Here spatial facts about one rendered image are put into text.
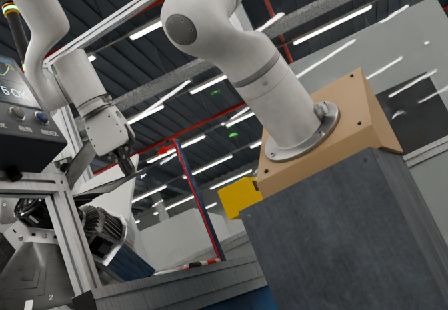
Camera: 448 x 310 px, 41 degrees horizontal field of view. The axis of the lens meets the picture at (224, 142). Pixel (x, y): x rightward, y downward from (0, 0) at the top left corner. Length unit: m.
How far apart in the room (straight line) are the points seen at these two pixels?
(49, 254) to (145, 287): 0.56
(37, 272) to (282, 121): 0.70
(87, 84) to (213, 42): 0.45
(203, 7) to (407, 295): 0.63
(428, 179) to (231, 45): 1.04
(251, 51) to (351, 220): 0.38
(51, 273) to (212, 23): 0.75
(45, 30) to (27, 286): 0.60
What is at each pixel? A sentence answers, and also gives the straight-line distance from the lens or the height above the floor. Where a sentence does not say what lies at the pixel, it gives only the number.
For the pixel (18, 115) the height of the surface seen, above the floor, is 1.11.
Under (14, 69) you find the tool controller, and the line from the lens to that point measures 1.00.
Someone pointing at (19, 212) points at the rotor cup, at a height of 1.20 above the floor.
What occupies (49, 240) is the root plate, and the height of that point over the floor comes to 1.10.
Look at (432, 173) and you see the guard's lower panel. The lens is 2.01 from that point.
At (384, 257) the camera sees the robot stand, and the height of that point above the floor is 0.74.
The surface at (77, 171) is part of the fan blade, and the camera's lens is 1.79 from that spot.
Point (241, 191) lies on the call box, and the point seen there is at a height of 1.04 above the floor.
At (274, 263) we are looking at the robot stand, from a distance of 1.19.
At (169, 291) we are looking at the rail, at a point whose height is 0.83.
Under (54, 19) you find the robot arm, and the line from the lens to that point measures 1.43.
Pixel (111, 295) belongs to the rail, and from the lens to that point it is 0.97.
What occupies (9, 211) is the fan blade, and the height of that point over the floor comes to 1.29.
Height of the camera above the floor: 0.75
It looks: 15 degrees up
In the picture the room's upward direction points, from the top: 23 degrees counter-clockwise
